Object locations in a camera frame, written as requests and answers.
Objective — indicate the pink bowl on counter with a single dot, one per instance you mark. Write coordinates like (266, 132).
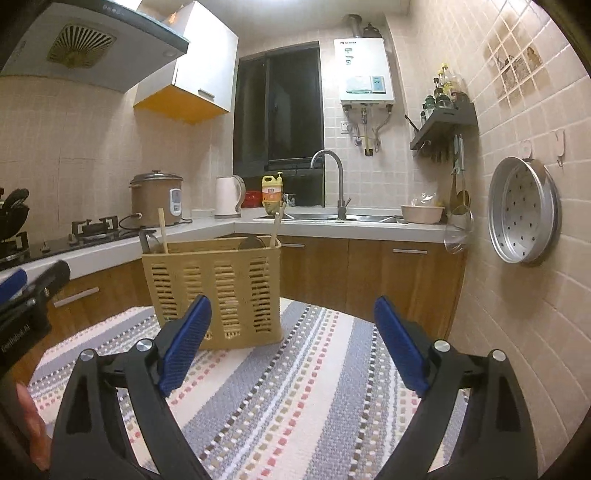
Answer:
(422, 214)

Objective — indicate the dark round ladle head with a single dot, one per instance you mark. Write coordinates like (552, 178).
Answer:
(251, 242)

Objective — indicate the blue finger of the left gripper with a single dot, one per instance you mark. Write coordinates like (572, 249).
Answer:
(12, 285)

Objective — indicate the steel sink faucet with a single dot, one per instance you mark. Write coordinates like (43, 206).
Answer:
(342, 202)

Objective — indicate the hanging wire strainer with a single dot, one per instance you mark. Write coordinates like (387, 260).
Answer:
(459, 230)

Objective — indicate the red container by sink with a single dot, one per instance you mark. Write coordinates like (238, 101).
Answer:
(253, 199)

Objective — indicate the yellow dish soap bottle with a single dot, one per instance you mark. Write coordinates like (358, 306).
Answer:
(272, 193)

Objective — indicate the black wall spice shelf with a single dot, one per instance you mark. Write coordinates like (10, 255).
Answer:
(436, 135)

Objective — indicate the yellow plastic utensil basket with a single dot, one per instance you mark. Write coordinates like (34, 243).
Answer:
(242, 285)

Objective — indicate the dark window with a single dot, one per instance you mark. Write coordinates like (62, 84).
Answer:
(279, 122)

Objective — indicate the bottles on shelf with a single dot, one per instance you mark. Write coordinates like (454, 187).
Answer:
(449, 91)

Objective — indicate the black wok on stove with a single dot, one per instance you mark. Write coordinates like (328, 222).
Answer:
(14, 213)

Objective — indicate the person's hand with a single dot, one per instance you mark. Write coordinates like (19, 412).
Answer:
(39, 441)

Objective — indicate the left wooden chopstick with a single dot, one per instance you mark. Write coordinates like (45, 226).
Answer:
(162, 226)

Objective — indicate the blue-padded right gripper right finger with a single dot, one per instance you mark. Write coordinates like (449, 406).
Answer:
(496, 440)

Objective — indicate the white electric kettle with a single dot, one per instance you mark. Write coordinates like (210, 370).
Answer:
(229, 196)

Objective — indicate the round metal steamer tray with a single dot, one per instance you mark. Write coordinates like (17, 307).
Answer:
(524, 211)

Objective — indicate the white gas water heater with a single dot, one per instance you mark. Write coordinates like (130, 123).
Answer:
(363, 72)

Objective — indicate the white wall hook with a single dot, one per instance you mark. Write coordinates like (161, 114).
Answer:
(559, 146)

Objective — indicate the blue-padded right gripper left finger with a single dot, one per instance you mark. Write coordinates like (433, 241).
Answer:
(90, 440)

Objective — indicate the wooden base cabinets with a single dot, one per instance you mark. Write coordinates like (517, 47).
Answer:
(422, 279)

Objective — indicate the gas stove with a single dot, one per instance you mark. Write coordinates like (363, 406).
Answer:
(17, 250)

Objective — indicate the striped woven table mat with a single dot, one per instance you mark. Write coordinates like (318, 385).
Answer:
(324, 403)

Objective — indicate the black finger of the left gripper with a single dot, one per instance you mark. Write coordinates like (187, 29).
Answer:
(49, 282)

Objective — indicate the right wooden utensil handle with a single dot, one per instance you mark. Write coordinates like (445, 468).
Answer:
(278, 218)

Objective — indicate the range hood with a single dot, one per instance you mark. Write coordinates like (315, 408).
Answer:
(101, 43)

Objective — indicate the brown rice cooker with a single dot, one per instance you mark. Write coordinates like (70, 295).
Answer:
(152, 191)

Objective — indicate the steel sink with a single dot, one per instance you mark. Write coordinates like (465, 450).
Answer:
(394, 219)

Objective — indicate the metal utensil in basket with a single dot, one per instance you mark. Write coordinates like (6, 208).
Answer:
(148, 241)

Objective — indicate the white wall cabinet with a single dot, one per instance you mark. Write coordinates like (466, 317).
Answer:
(198, 85)

